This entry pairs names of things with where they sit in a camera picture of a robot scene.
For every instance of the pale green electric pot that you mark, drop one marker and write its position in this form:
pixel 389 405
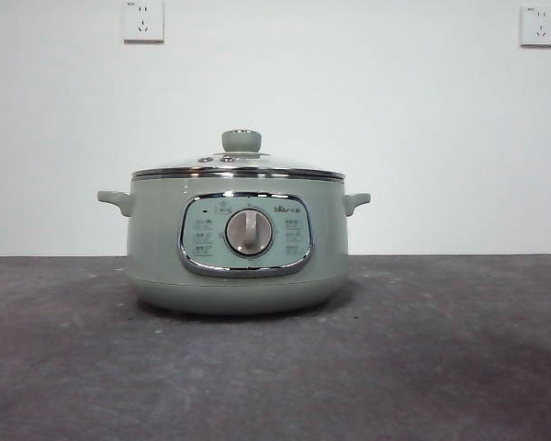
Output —
pixel 156 239

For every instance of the white wall socket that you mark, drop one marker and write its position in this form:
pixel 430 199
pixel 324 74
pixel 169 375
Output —
pixel 143 20
pixel 539 25

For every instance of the glass lid with green knob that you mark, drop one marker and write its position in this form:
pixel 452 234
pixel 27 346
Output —
pixel 241 140

